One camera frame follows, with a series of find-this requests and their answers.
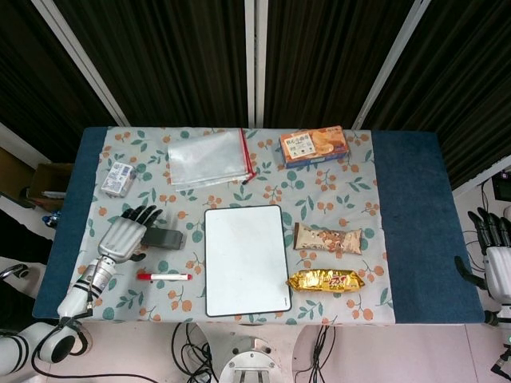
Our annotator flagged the red white marker pen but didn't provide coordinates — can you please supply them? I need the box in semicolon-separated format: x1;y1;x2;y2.
137;272;193;282

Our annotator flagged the small white milk carton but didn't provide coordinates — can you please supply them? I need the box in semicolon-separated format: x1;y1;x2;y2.
100;161;137;199

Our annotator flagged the blue table cover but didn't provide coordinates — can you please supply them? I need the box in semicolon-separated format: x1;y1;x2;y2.
32;126;486;325

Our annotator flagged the floral tablecloth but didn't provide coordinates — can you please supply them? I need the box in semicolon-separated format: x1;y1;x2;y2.
59;126;397;326

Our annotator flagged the white frame post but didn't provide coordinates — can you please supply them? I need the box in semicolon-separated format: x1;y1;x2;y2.
244;0;269;128
351;0;433;131
31;0;129;127

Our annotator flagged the brown cardboard box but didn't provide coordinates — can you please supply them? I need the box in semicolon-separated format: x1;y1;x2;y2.
27;161;75;211

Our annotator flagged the brown snack packet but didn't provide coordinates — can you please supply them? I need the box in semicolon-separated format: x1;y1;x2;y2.
293;222;363;255

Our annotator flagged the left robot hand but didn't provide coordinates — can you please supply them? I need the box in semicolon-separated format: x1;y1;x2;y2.
97;205;164;264

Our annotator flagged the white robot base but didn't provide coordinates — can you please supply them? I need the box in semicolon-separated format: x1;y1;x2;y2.
218;334;283;383

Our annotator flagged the black floor cable bundle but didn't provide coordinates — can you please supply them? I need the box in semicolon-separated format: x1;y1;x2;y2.
171;322;219;383
293;325;340;383

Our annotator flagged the clear zip pouch red zipper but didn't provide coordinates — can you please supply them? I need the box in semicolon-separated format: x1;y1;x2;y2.
166;128;259;188

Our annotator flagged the gold foil biscuit packet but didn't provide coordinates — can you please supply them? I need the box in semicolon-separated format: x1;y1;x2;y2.
285;269;366;294

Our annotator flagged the white whiteboard black frame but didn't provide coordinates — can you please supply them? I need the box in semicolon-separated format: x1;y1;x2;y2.
204;204;293;318

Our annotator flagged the grey board eraser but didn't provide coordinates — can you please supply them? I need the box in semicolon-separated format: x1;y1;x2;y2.
141;227;187;251

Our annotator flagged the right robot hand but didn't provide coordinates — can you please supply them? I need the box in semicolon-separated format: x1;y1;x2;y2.
454;207;511;304

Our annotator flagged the orange blue biscuit box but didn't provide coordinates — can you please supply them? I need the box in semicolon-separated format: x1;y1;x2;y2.
278;125;352;169

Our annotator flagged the black curtain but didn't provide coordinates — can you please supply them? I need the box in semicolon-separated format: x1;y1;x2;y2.
0;0;511;191

